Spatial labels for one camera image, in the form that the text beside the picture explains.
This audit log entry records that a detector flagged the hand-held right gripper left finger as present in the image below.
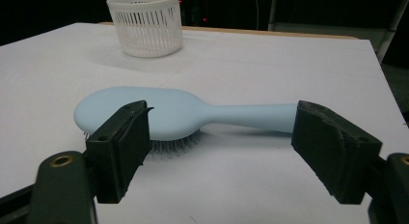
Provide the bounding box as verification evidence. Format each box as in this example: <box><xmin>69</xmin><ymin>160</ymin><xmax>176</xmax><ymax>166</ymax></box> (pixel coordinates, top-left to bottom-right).
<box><xmin>86</xmin><ymin>99</ymin><xmax>154</xmax><ymax>205</ymax></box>

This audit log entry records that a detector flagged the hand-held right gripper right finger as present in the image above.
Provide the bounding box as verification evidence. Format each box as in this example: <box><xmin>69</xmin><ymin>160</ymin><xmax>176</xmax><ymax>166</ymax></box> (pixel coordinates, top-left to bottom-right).
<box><xmin>290</xmin><ymin>99</ymin><xmax>384</xmax><ymax>205</ymax></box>

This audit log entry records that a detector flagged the light blue hairbrush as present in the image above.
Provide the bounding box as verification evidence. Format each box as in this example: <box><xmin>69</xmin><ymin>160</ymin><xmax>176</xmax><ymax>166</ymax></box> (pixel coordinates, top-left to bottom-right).
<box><xmin>73</xmin><ymin>86</ymin><xmax>298</xmax><ymax>159</ymax></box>

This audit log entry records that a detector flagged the white plastic slotted basket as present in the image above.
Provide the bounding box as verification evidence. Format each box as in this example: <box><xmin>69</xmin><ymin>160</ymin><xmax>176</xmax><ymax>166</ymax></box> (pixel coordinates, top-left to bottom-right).
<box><xmin>106</xmin><ymin>0</ymin><xmax>184</xmax><ymax>59</ymax></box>

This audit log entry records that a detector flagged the white table mat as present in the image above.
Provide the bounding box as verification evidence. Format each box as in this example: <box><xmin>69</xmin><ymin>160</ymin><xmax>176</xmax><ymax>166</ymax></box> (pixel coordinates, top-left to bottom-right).
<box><xmin>0</xmin><ymin>22</ymin><xmax>409</xmax><ymax>224</ymax></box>

